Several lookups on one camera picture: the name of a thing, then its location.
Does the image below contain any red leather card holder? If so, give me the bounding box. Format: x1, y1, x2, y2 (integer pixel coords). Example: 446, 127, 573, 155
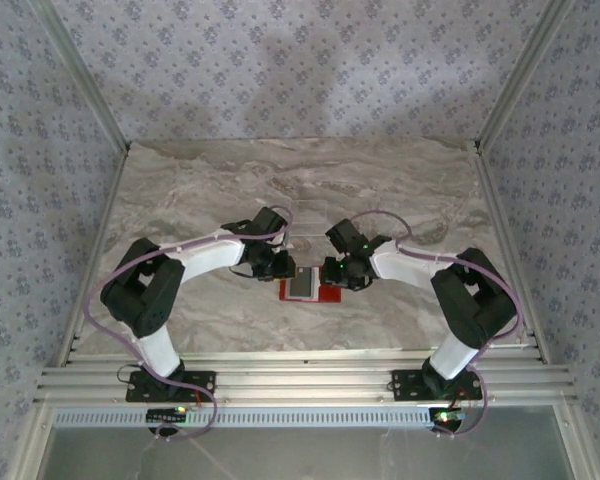
278, 264, 342, 303

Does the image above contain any grey metal panel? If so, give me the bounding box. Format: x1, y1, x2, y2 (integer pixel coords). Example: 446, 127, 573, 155
39, 424, 576, 480

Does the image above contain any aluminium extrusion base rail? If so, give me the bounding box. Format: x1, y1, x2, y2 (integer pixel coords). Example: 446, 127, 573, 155
32, 347, 579, 407

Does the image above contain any grey slotted cable duct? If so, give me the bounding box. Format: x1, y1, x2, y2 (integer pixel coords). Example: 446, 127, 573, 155
52, 405, 439, 430

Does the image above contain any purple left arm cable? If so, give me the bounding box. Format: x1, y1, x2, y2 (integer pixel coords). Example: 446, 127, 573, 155
82, 204, 296, 444

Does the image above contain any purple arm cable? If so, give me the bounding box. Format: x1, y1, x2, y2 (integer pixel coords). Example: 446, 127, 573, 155
347, 209, 525, 441
82, 204, 296, 444

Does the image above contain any aluminium table side rail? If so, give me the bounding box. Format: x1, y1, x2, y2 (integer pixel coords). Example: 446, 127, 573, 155
54, 147, 131, 369
472, 142, 551, 365

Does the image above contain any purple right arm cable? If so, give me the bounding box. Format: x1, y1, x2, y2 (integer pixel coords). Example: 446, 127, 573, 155
347, 209, 525, 441

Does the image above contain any aluminium frame post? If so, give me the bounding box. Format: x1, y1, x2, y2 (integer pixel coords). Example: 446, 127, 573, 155
473, 0, 576, 154
29, 0, 132, 154

